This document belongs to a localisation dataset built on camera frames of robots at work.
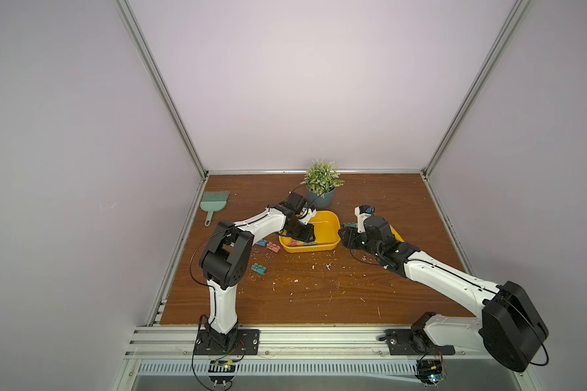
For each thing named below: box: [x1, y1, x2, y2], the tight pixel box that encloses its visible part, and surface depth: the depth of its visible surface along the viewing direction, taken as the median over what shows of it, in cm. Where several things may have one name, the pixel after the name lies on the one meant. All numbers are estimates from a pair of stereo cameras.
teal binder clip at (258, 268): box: [251, 262, 267, 276], surface depth 89 cm
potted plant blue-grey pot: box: [300, 158, 345, 208], surface depth 99 cm
